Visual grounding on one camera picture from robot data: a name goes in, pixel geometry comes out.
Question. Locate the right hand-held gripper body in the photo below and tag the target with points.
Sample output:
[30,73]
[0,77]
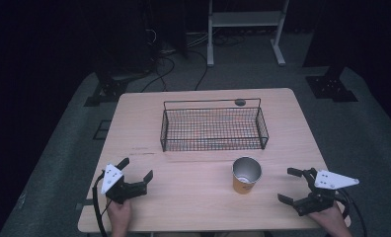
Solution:
[322,194]

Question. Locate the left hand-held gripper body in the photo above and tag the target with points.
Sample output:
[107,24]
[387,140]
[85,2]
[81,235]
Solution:
[122,188]

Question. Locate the orange paper cup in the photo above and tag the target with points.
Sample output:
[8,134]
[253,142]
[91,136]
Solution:
[246,175]

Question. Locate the person's right hand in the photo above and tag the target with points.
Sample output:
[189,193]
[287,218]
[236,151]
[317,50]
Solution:
[330,221]

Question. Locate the person's left hand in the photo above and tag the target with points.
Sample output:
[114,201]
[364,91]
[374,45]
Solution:
[119,217]

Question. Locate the black stand base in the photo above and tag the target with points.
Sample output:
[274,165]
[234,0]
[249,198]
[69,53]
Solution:
[106,90]

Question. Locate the grey round table grommet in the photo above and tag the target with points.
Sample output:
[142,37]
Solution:
[240,102]

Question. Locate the white metal stand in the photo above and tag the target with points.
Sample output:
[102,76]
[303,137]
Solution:
[246,29]

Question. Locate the black stand base plate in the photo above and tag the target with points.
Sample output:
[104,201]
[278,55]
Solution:
[330,88]

